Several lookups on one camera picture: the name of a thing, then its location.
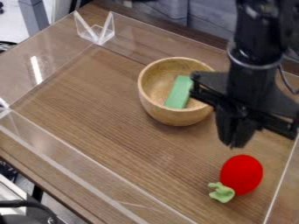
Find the black cable loop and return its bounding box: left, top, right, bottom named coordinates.
left=0, top=199, right=56, bottom=224

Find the light wooden bowl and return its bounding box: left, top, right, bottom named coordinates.
left=138, top=57, right=214, bottom=127

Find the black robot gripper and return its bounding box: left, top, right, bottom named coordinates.
left=191, top=60, right=299, bottom=148

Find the grey table leg post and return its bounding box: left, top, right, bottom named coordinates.
left=18, top=0, right=50, bottom=36

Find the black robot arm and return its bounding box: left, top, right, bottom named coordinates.
left=191, top=0, right=299, bottom=148

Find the clear acrylic tray enclosure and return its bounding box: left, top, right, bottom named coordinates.
left=0, top=6, right=299, bottom=224

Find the green rectangular block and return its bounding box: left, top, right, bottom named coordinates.
left=164, top=75, right=193, bottom=109

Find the red felt fruit green stem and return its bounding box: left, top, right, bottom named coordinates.
left=207, top=154, right=265, bottom=204

